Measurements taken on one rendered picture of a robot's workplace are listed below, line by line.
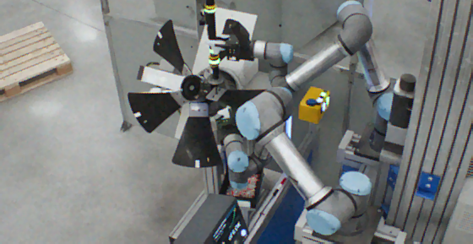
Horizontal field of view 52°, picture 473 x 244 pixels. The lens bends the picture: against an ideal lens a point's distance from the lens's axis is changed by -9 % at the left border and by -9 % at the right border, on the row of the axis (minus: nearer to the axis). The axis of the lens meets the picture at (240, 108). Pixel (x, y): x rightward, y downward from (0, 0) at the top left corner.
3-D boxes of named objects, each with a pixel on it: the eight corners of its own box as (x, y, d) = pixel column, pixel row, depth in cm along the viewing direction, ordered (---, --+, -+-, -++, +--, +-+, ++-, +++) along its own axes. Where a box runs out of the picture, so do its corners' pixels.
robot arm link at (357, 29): (383, 43, 192) (284, 112, 212) (377, 29, 201) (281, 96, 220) (367, 23, 187) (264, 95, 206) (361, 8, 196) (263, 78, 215)
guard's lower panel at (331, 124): (126, 119, 407) (106, 16, 352) (463, 224, 311) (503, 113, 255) (123, 121, 405) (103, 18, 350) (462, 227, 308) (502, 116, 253)
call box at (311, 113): (310, 102, 266) (311, 85, 260) (328, 107, 262) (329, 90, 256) (298, 121, 255) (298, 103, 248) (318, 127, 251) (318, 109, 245)
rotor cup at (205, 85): (189, 76, 251) (176, 73, 239) (218, 73, 246) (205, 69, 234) (190, 106, 250) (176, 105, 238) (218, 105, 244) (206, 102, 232)
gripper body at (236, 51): (225, 60, 221) (252, 64, 218) (224, 42, 216) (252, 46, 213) (231, 51, 227) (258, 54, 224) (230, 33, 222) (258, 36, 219)
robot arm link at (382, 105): (377, 135, 219) (381, 110, 211) (370, 115, 230) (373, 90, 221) (403, 133, 219) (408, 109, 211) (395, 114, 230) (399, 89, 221)
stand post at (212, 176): (213, 228, 327) (200, 114, 271) (226, 232, 324) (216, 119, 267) (209, 232, 324) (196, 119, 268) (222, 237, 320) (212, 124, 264)
